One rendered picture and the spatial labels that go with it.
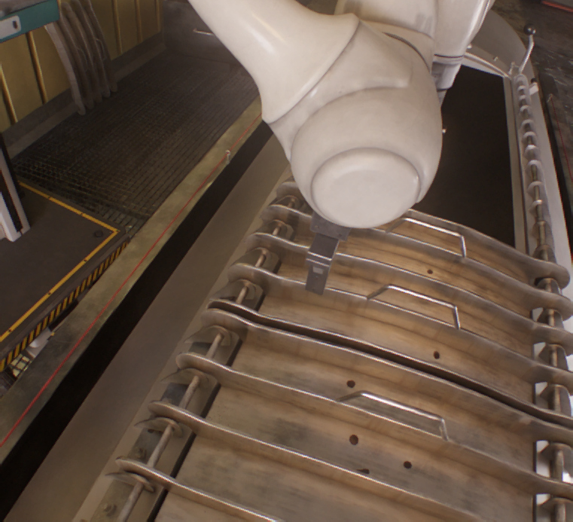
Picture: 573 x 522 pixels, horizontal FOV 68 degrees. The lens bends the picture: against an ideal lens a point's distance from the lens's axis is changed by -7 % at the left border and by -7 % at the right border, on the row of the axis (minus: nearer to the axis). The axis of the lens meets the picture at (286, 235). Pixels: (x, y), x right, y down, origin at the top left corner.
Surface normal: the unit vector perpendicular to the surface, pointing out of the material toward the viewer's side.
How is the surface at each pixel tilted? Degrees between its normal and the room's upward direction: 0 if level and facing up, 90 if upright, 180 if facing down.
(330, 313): 9
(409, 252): 90
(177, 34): 90
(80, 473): 40
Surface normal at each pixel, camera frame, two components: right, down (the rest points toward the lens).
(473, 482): 0.26, -0.65
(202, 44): -0.21, 0.71
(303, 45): -0.25, -0.04
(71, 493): -0.52, -0.74
